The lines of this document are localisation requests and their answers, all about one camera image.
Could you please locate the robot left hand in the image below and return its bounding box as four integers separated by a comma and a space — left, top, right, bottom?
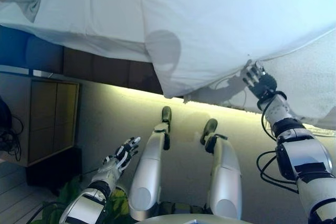
103, 136, 141, 171

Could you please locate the black cable bundle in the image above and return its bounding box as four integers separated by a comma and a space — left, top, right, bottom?
0, 115, 23, 162

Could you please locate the dark round object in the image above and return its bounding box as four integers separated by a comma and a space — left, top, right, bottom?
0, 95, 13, 130

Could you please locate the brown upholstered bed frame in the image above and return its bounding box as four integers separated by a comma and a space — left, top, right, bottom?
0, 26, 169, 96

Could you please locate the silver robot left leg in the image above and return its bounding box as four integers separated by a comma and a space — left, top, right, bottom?
128, 105, 173, 221

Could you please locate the white duvet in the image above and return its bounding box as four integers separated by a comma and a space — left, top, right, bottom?
139, 0, 336, 99

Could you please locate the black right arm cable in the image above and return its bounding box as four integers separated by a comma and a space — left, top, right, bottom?
256, 91, 300, 193

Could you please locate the silver robot leg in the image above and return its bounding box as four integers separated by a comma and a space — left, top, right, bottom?
128, 105, 173, 221
201, 118, 242, 221

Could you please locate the wooden nightstand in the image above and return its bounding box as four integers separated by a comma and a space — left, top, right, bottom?
0, 65, 82, 190

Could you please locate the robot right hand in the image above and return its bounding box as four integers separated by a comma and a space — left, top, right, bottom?
241, 60, 278, 99

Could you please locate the white fitted sheet mattress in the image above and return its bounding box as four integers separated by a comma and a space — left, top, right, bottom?
0, 0, 155, 63

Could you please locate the silver robot right leg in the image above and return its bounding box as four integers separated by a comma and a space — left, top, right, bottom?
201, 118, 242, 221

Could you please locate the silver robot torso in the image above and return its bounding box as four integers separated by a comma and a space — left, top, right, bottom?
143, 213, 237, 224

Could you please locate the green plant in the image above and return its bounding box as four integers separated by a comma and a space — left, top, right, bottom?
30, 175, 129, 224

